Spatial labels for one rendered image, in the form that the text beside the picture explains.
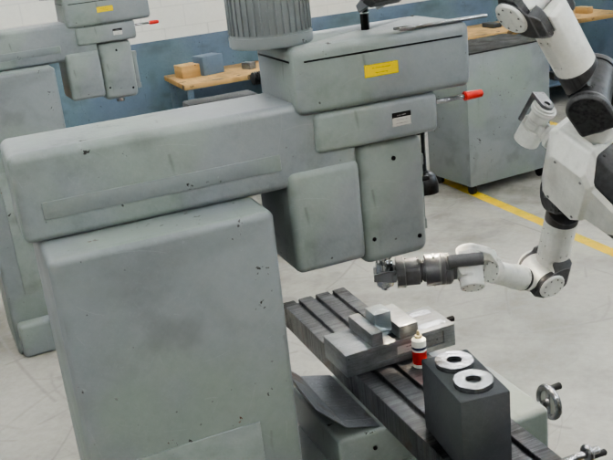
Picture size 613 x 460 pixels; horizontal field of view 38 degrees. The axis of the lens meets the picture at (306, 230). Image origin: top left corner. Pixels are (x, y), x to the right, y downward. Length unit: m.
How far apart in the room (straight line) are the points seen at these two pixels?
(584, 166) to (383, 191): 0.49
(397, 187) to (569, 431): 2.01
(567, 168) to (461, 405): 0.59
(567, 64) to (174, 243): 0.92
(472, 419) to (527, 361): 2.53
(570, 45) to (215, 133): 0.79
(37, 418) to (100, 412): 2.57
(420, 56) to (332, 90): 0.24
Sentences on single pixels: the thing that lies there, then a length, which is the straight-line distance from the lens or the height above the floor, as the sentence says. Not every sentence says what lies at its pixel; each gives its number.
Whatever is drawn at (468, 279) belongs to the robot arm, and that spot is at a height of 1.22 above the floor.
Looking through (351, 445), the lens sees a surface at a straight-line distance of 2.37.
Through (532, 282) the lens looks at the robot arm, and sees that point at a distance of 2.55.
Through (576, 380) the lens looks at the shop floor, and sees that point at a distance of 4.37.
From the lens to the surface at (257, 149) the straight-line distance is 2.04.
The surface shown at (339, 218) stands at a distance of 2.16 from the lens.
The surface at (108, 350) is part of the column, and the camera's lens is 1.96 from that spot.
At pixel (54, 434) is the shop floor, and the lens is 4.41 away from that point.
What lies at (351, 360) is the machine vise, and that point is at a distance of 2.44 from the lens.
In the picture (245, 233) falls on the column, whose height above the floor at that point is 1.52.
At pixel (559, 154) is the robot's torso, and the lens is 2.11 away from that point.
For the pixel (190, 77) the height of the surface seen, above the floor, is 0.89.
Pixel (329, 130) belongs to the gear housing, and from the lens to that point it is 2.09.
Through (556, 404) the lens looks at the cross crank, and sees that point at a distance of 2.87.
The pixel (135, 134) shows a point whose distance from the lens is 1.97.
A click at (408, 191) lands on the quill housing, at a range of 2.25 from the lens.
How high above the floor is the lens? 2.16
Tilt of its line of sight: 19 degrees down
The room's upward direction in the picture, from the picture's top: 6 degrees counter-clockwise
